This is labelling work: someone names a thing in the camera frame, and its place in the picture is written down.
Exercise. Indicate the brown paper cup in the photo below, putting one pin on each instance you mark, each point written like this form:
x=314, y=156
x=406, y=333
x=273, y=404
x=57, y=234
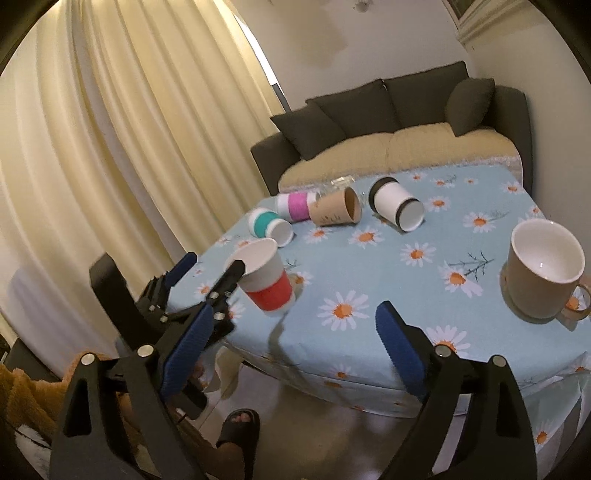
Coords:
x=330, y=210

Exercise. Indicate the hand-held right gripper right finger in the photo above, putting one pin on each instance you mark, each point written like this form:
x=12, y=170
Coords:
x=399, y=350

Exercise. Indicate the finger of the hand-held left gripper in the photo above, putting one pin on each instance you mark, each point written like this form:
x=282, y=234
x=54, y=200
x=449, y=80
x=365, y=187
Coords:
x=183, y=266
x=228, y=277

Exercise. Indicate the blue daisy print tablecloth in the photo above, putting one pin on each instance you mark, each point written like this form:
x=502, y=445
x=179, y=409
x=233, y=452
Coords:
x=397, y=286

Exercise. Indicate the dark grey throw pillow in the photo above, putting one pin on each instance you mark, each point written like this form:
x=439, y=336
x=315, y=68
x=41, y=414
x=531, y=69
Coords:
x=307, y=129
x=468, y=106

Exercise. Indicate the beige fuzzy sofa cover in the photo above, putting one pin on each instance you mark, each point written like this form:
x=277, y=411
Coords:
x=415, y=147

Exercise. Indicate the white cup with pink band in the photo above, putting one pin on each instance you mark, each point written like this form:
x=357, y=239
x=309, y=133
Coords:
x=298, y=206

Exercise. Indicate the white cup with black bands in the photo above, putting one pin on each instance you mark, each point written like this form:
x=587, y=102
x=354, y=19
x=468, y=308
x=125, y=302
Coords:
x=388, y=198

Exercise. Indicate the white cup with red band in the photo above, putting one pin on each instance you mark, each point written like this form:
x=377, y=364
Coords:
x=268, y=290

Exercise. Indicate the dark grey back cushion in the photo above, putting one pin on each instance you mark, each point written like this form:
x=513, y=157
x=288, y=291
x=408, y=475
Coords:
x=360, y=106
x=425, y=92

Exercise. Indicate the dark grey sofa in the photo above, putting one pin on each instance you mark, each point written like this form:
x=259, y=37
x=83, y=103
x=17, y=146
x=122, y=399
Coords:
x=508, y=115

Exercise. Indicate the beige ceramic mug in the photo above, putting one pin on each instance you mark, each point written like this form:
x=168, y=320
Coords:
x=531, y=286

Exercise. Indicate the clear plastic cup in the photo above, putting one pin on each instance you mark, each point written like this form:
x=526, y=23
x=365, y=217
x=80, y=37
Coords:
x=339, y=182

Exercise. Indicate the white cup with teal band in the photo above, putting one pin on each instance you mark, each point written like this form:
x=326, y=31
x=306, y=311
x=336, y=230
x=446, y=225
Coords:
x=265, y=224

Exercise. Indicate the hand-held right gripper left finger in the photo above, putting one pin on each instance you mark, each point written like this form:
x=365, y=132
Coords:
x=187, y=346

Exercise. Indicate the black slipper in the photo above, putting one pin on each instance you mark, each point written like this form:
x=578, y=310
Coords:
x=242, y=436

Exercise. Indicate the white picture frame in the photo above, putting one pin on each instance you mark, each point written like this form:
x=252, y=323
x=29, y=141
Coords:
x=475, y=18

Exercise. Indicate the cream curtain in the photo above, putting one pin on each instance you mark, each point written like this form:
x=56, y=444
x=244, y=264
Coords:
x=115, y=138

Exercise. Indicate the orange fuzzy cloth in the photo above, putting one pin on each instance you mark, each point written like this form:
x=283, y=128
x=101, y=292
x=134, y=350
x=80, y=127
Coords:
x=27, y=397

